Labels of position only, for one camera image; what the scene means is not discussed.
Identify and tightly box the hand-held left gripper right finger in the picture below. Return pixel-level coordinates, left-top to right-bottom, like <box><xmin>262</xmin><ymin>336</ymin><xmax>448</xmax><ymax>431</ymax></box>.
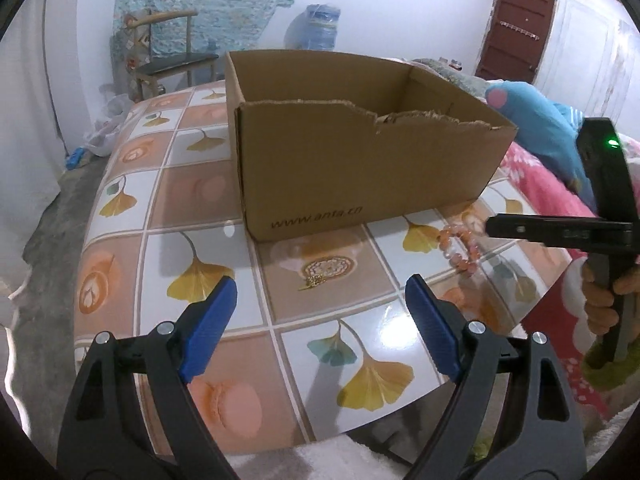
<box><xmin>405</xmin><ymin>274</ymin><xmax>586</xmax><ymax>480</ymax></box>

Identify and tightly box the brown door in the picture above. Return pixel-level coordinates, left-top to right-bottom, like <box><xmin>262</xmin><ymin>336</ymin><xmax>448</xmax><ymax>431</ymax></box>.
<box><xmin>475</xmin><ymin>0</ymin><xmax>557</xmax><ymax>86</ymax></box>

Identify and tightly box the pink orange bead bracelet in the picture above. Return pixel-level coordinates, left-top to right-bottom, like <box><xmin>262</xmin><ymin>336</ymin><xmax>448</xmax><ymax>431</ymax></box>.
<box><xmin>437</xmin><ymin>226</ymin><xmax>484</xmax><ymax>275</ymax></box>

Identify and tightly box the ginkgo leaf patterned tablecloth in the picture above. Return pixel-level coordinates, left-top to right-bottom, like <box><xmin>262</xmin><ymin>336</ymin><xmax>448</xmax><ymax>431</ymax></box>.
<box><xmin>75</xmin><ymin>80</ymin><xmax>573</xmax><ymax>456</ymax></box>

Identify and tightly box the person's right forearm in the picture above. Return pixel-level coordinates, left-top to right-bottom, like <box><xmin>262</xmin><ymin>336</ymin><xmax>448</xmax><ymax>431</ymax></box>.
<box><xmin>580</xmin><ymin>345</ymin><xmax>632</xmax><ymax>388</ymax></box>

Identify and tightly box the brown cardboard box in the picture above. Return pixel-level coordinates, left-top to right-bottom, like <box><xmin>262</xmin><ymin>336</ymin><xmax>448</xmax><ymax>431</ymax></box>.
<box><xmin>223</xmin><ymin>50</ymin><xmax>518</xmax><ymax>243</ymax></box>

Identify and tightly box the white plastic bag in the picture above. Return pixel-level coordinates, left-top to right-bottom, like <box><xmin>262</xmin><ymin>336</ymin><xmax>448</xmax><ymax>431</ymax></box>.
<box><xmin>82</xmin><ymin>95</ymin><xmax>135</xmax><ymax>157</ymax></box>

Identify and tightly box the pink floral blanket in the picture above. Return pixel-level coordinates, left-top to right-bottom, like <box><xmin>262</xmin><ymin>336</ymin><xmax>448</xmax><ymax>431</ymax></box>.
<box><xmin>500</xmin><ymin>142</ymin><xmax>640</xmax><ymax>411</ymax></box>

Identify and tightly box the wooden chair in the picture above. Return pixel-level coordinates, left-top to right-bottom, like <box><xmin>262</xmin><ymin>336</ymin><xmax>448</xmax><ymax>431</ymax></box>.
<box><xmin>122</xmin><ymin>9</ymin><xmax>221</xmax><ymax>101</ymax></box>

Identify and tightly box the person's right hand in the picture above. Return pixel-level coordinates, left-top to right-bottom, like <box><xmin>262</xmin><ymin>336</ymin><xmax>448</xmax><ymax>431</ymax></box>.
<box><xmin>582</xmin><ymin>257</ymin><xmax>640</xmax><ymax>336</ymax></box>

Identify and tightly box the blue pillow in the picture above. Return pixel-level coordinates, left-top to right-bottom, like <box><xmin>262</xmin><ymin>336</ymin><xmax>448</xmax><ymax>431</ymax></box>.
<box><xmin>485</xmin><ymin>80</ymin><xmax>596</xmax><ymax>196</ymax></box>

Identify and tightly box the blue water jug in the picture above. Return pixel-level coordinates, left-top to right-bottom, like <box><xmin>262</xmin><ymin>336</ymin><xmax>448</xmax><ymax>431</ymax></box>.
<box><xmin>285</xmin><ymin>4</ymin><xmax>341</xmax><ymax>52</ymax></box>

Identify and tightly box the teal floral hanging cloth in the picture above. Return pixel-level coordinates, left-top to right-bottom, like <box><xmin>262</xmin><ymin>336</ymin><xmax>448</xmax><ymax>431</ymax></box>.
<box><xmin>112</xmin><ymin>0</ymin><xmax>301</xmax><ymax>61</ymax></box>

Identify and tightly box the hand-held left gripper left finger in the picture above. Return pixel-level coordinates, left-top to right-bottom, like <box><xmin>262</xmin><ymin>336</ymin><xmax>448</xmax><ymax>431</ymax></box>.
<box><xmin>57</xmin><ymin>276</ymin><xmax>237</xmax><ymax>480</ymax></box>

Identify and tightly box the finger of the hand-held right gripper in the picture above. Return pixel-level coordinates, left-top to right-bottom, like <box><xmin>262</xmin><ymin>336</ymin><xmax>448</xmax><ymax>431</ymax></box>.
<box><xmin>485</xmin><ymin>219</ymin><xmax>551</xmax><ymax>242</ymax></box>
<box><xmin>492</xmin><ymin>214</ymin><xmax>601</xmax><ymax>225</ymax></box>

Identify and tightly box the white wardrobe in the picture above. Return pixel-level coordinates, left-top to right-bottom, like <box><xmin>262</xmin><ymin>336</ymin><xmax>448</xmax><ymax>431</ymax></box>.
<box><xmin>535</xmin><ymin>0</ymin><xmax>640</xmax><ymax>141</ymax></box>

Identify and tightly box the patterned grey quilt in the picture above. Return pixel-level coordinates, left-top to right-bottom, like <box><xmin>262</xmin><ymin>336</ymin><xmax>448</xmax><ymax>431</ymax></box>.
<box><xmin>415</xmin><ymin>57</ymin><xmax>483</xmax><ymax>88</ymax></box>

